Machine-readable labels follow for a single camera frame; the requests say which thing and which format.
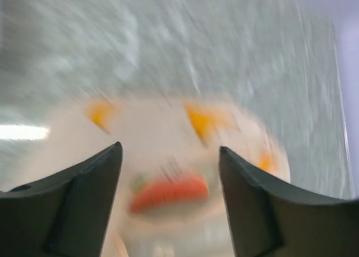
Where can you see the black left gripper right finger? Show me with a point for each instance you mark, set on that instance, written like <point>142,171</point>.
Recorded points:
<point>270,217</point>

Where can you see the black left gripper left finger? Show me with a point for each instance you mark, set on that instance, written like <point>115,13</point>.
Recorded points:
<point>64,214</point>

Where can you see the translucent orange plastic bag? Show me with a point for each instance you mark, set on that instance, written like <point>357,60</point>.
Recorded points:
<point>164,138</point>

